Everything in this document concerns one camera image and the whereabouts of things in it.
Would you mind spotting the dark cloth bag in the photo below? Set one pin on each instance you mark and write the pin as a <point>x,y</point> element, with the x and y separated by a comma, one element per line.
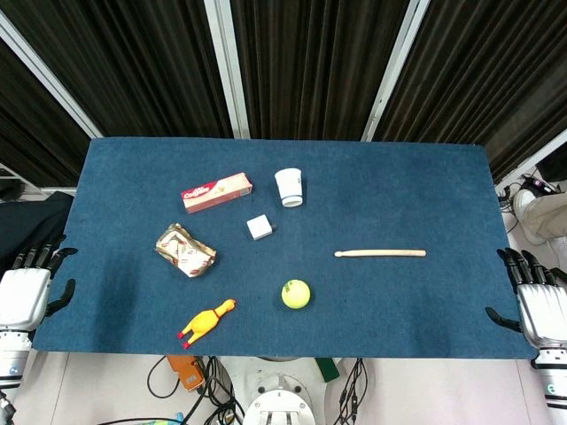
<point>26,221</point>

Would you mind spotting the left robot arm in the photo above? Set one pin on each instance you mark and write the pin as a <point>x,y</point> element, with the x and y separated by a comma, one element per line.
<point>11,358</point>

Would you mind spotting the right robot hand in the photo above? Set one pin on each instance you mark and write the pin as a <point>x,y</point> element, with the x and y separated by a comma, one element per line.
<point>542,310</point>

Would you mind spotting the white frame post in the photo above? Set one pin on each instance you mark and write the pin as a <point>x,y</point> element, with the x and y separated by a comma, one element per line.
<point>392,66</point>
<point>44,75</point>
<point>228,66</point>
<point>529,164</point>

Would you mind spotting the beige trouser leg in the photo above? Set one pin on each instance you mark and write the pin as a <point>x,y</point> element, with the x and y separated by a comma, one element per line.
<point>549,214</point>

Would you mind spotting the white power adapter cube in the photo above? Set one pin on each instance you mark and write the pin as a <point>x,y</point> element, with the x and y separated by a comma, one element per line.
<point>259,227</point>

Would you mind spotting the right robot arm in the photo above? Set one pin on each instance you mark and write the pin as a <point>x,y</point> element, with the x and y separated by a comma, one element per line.
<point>551,376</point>

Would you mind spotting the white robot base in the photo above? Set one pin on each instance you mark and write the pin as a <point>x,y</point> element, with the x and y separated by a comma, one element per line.
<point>277,398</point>

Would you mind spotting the wooden drumstick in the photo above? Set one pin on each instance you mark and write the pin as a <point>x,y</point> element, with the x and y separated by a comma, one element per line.
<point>380,253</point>

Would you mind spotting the red toothpaste box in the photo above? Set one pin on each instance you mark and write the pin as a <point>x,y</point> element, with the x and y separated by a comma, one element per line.
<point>217,192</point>

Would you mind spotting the black curtain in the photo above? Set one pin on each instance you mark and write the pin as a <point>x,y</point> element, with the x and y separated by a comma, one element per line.
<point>310,66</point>

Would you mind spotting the yellow rubber chicken toy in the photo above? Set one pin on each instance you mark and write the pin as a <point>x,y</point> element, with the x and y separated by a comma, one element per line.
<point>204,322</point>

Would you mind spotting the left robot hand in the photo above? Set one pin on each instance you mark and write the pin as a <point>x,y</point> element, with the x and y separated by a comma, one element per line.
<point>22,292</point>

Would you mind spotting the blue table cloth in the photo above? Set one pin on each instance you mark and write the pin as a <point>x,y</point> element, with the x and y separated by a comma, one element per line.
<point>398,199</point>

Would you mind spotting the yellow tennis ball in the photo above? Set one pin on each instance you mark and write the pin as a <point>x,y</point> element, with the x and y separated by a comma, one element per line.
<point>296,294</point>

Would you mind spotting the orange device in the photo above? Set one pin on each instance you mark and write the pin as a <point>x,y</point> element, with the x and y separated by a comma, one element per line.
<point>186,372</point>

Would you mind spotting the white paper cup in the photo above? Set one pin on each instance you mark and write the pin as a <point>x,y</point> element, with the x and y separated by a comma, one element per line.
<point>289,187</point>

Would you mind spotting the green block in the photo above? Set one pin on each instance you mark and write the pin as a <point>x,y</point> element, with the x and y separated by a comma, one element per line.
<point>327,369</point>

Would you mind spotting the crumpled snack wrapper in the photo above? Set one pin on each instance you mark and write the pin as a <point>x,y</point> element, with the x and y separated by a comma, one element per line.
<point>185,251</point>

